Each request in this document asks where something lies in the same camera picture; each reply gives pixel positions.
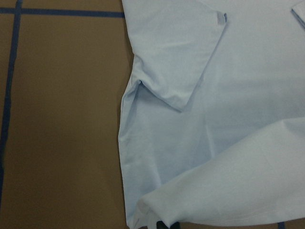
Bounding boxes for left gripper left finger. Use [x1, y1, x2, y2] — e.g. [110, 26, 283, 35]
[156, 220, 168, 229]

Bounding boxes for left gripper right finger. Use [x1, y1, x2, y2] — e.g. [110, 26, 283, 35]
[172, 222, 181, 229]

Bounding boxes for light blue t-shirt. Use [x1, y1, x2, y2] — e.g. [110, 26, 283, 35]
[118, 0, 305, 229]

